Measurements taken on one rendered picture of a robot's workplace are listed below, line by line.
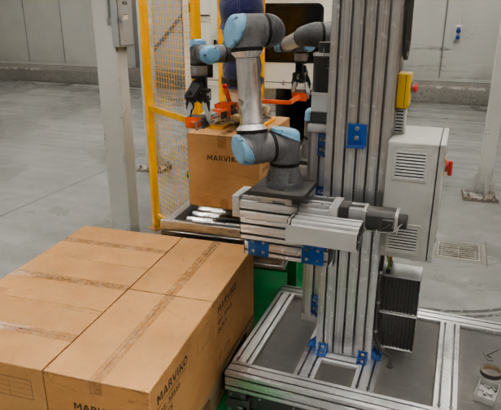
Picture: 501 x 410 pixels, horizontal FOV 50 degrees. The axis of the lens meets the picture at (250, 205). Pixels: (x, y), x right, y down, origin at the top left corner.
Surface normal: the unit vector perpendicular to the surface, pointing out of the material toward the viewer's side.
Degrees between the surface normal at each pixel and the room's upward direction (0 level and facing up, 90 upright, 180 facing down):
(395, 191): 90
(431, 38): 90
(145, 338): 0
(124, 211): 90
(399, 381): 0
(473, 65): 90
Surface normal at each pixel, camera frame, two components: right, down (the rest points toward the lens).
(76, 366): 0.00, -0.94
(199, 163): -0.32, 0.32
